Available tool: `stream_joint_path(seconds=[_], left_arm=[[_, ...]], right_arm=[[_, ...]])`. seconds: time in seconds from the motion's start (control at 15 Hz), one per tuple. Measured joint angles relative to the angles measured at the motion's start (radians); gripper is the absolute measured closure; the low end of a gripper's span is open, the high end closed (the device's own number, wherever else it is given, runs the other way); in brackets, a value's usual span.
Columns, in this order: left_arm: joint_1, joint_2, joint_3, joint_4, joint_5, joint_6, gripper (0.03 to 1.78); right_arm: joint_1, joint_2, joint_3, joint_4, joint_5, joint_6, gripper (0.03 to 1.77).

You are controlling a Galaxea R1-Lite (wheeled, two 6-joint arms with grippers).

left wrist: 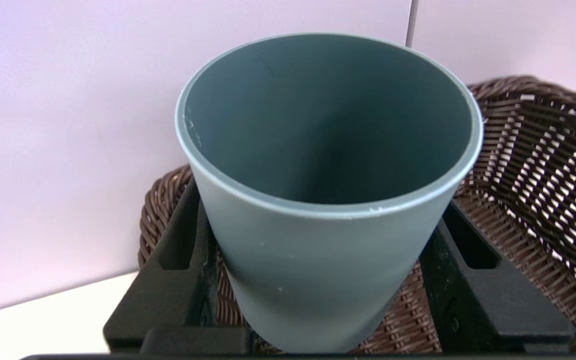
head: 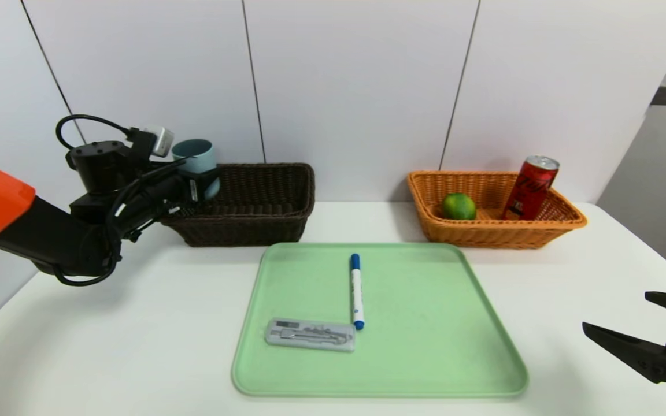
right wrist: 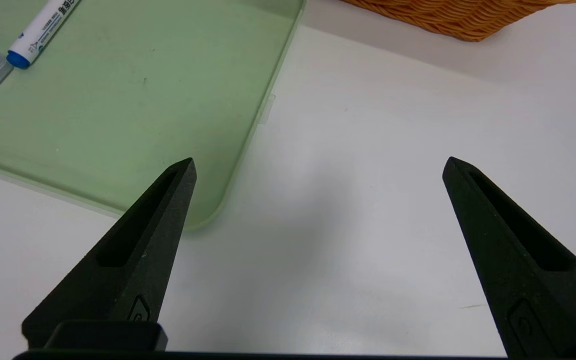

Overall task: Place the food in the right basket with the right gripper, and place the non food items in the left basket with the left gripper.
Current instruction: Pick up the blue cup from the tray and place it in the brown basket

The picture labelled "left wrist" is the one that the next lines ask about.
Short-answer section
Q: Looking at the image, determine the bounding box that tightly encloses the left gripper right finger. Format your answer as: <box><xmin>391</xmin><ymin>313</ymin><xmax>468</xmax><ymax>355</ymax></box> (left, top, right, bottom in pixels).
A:
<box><xmin>420</xmin><ymin>200</ymin><xmax>576</xmax><ymax>353</ymax></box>

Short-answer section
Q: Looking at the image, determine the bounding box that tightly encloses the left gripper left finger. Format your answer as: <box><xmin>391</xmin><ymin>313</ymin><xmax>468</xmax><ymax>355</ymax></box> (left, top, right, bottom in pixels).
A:
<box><xmin>103</xmin><ymin>177</ymin><xmax>254</xmax><ymax>353</ymax></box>

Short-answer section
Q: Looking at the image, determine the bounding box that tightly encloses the blue-grey plastic cup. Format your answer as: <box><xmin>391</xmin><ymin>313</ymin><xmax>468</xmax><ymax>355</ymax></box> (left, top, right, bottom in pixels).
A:
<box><xmin>174</xmin><ymin>32</ymin><xmax>485</xmax><ymax>355</ymax></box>

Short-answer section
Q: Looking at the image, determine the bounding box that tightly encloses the dark brown wicker basket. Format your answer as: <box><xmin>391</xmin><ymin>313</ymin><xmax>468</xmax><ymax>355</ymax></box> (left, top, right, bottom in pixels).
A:
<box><xmin>138</xmin><ymin>75</ymin><xmax>576</xmax><ymax>356</ymax></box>

